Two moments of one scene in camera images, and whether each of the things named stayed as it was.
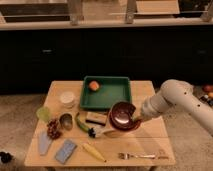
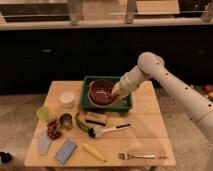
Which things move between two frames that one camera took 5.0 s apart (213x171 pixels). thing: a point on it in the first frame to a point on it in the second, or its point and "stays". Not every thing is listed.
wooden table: x=70 y=136 stays
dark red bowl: x=121 y=116 to x=101 y=92
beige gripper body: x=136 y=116 to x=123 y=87
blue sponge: x=65 y=150 stays
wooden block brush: x=96 y=118 stays
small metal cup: x=66 y=121 stays
